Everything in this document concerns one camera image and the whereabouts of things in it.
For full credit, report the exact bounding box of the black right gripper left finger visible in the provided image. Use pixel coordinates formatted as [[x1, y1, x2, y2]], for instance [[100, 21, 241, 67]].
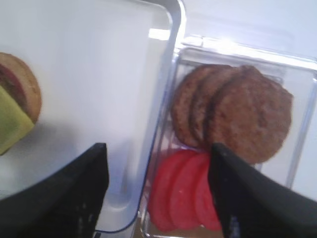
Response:
[[0, 143, 109, 238]]

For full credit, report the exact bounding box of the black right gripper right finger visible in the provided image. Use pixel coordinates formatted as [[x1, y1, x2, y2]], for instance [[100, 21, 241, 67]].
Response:
[[209, 143, 317, 238]]

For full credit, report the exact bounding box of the yellow cheese slice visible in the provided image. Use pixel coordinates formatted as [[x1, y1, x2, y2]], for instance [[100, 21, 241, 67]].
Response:
[[0, 86, 34, 155]]

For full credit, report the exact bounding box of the front red tomato slice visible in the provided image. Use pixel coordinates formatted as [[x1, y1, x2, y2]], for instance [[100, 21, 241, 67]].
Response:
[[194, 160, 221, 231]]

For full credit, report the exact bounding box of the red tomato slice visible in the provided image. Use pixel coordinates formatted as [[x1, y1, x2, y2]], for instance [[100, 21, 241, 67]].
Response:
[[168, 153, 209, 230], [148, 149, 197, 232], [194, 160, 221, 231]]

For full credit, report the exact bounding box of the middle red tomato slice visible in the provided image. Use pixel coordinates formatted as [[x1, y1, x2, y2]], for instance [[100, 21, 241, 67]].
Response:
[[168, 153, 209, 230]]

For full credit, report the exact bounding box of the front brown burger patty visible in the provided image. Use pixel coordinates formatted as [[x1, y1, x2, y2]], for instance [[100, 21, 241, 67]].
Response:
[[203, 65, 293, 164]]

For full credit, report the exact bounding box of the brown burger patty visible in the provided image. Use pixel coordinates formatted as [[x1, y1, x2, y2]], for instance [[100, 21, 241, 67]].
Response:
[[189, 65, 241, 148], [203, 65, 293, 164], [170, 64, 224, 148]]

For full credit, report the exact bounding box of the rear red tomato slice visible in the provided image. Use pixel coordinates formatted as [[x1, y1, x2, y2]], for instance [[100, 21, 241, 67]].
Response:
[[148, 149, 197, 232]]

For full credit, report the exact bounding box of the clear box with patties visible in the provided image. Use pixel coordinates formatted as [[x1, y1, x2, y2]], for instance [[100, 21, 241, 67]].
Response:
[[139, 37, 317, 238]]

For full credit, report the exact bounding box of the bottom burger bun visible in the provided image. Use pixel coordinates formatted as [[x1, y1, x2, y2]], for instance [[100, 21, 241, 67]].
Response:
[[0, 52, 42, 123]]

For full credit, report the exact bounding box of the middle brown burger patty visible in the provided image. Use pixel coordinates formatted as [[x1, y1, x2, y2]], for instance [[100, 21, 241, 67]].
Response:
[[189, 65, 241, 148]]

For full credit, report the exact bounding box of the rear brown burger patty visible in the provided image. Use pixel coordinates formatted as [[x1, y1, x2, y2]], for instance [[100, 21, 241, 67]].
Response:
[[170, 64, 224, 148]]

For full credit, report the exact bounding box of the patty on bun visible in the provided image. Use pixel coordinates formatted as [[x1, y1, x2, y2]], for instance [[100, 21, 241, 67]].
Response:
[[0, 64, 28, 114]]

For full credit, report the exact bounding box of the white serving tray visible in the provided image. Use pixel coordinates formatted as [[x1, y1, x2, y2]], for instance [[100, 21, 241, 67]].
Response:
[[0, 0, 186, 238]]

